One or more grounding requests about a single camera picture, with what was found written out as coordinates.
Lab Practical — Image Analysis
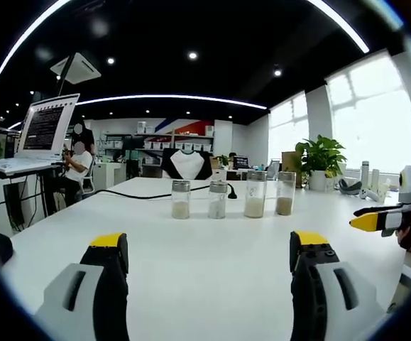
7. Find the black power cable with plug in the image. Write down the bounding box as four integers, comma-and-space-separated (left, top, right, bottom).
94, 183, 238, 202

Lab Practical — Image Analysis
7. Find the chair with white black shirt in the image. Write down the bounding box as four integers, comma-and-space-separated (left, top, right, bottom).
161, 148, 214, 180

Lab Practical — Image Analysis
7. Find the white laptop stand desk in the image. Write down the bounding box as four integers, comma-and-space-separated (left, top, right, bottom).
0, 161, 66, 235

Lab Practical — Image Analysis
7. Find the white office chair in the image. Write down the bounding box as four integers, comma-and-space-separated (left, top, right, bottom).
80, 155, 97, 195

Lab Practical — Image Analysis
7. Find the brown cardboard box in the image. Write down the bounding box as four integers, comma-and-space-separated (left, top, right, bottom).
280, 151, 305, 188

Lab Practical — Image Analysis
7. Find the ceiling air conditioner unit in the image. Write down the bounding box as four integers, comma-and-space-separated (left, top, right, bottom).
50, 52, 102, 85

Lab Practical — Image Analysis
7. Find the black object on table edge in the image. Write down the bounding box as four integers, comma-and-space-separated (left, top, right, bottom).
0, 233, 15, 266

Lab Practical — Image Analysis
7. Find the dark computer monitor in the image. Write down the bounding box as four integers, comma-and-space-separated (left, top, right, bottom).
232, 155, 250, 171

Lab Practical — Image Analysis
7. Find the white handheld controller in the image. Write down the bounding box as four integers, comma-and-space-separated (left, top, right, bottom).
358, 188, 383, 203

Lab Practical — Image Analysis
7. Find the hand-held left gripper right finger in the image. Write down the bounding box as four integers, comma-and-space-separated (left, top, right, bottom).
289, 230, 387, 341

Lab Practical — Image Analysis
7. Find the white open laptop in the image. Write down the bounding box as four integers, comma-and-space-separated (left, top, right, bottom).
0, 92, 82, 178

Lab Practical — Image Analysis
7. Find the storage shelf with white boxes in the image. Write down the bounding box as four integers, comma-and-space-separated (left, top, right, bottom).
102, 121, 216, 175

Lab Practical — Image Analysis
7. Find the tall white bottle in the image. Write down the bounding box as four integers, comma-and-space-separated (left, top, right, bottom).
361, 161, 371, 190

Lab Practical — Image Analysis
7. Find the short seasoning bottle beige powder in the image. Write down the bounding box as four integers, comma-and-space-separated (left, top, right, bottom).
171, 179, 192, 220

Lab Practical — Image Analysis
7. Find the grey headset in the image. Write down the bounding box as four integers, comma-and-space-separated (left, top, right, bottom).
337, 178, 363, 196

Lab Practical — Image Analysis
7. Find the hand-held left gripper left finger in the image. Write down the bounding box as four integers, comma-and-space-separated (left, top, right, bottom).
33, 232, 131, 341

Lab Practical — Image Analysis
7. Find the green potted plant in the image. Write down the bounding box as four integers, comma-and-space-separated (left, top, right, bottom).
294, 134, 349, 192

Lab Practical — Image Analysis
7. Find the tall seasoning bottle cream powder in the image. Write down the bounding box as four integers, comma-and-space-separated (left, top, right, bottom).
243, 170, 268, 219

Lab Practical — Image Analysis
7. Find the tall seasoning bottle brown powder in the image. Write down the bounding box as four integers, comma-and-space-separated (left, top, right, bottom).
275, 171, 297, 217

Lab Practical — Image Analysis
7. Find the short seasoning bottle white powder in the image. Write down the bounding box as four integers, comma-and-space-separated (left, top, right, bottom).
207, 180, 227, 220

